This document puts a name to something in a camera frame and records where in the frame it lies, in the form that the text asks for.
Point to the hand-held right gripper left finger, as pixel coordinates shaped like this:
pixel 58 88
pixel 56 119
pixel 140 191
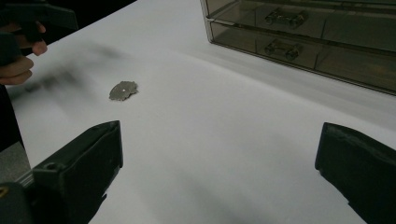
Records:
pixel 77 174

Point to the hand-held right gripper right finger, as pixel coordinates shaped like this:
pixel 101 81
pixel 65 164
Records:
pixel 361 168

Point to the small silver ornament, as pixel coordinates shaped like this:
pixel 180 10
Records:
pixel 123 90

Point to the smoky transparent drawer organizer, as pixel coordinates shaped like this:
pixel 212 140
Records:
pixel 205 12

